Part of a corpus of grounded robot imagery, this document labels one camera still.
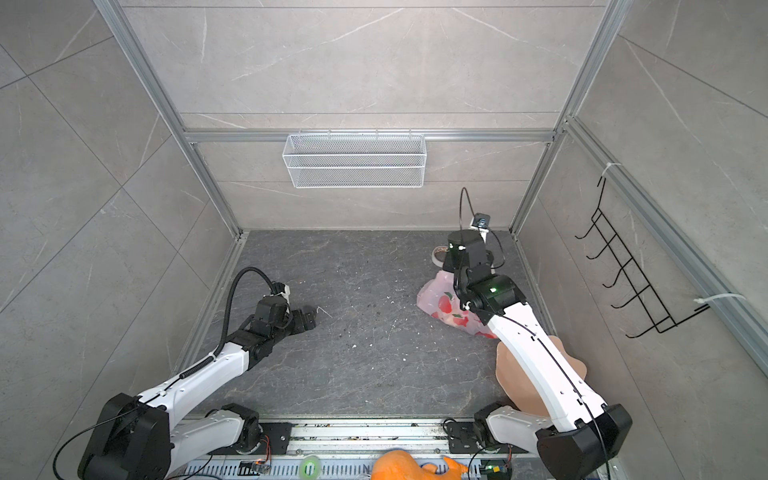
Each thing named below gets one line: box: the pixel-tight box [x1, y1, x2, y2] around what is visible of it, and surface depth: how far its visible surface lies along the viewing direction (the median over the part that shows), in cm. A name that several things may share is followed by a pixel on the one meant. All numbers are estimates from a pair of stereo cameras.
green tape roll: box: [299, 455, 322, 480], surface depth 71 cm
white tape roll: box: [431, 246, 449, 268], surface depth 113 cm
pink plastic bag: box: [416, 270, 498, 339], surface depth 85 cm
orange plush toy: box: [371, 449, 469, 480], surface depth 66 cm
